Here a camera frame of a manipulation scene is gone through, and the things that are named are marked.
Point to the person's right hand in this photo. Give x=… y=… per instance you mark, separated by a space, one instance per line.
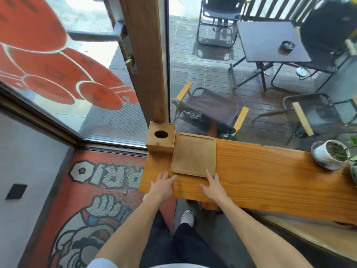
x=215 y=191

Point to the person's left hand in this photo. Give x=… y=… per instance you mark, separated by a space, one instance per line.
x=161 y=188

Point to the person's right thumb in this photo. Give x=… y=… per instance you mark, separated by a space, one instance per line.
x=203 y=188

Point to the person's left fingers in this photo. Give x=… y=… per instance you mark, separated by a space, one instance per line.
x=164 y=178

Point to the person's right forearm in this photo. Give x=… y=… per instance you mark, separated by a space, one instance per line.
x=256 y=237

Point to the person's left forearm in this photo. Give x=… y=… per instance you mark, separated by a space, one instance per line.
x=131 y=231

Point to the white left shoe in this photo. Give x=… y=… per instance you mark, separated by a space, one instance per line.
x=144 y=197

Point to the white shoe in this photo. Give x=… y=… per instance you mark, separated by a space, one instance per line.
x=187 y=218
x=144 y=197

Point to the white right shoe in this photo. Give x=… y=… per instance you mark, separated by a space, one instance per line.
x=187 y=218

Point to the square wooden tray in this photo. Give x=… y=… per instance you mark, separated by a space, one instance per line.
x=194 y=154

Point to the wooden tissue box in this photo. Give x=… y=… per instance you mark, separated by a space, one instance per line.
x=160 y=140

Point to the dark trousers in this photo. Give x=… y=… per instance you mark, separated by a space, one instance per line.
x=186 y=248

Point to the brown chair with yellow armrests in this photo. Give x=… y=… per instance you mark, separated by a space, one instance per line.
x=212 y=111

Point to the orange cartoon floor mat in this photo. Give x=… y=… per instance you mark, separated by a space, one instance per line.
x=92 y=209

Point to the white shirt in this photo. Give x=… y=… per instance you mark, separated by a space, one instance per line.
x=103 y=263

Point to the white ribbed plant pot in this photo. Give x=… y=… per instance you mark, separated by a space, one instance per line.
x=325 y=156

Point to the dark chair with yellow armrest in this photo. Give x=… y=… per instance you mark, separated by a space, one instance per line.
x=315 y=117

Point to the green potted plant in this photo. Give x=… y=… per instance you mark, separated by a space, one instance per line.
x=348 y=153

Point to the grey plant pot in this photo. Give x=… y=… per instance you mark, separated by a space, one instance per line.
x=354 y=173

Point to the white round dish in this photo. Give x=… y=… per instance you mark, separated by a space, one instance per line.
x=301 y=71

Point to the dark square outdoor table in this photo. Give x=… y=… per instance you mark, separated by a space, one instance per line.
x=267 y=41

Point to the black ashtray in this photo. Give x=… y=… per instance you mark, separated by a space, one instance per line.
x=287 y=46

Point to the black metal folding chair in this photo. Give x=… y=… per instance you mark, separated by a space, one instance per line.
x=217 y=16

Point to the red window decal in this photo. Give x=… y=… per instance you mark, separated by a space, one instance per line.
x=41 y=58

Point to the dark railing fence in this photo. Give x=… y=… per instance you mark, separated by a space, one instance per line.
x=279 y=8

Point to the black fabric camping chair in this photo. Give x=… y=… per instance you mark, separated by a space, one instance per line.
x=326 y=33

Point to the wooden door frame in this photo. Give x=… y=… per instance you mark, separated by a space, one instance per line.
x=146 y=58

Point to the black square wall plate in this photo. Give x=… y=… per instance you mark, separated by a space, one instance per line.
x=16 y=191

